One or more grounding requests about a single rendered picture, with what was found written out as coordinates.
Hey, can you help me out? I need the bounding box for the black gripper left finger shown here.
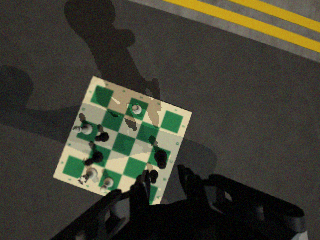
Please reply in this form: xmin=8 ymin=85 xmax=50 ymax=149
xmin=50 ymin=169 xmax=158 ymax=240

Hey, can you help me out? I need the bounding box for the white chess pawn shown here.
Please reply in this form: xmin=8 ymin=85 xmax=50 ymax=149
xmin=132 ymin=105 xmax=142 ymax=114
xmin=100 ymin=177 xmax=114 ymax=192

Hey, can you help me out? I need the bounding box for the green and cream chessboard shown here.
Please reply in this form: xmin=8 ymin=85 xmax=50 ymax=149
xmin=53 ymin=77 xmax=192 ymax=205

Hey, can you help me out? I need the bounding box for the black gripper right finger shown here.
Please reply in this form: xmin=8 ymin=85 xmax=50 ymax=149
xmin=177 ymin=164 xmax=308 ymax=240

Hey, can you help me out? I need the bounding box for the white rook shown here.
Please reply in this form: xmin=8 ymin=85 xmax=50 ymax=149
xmin=77 ymin=168 xmax=97 ymax=185

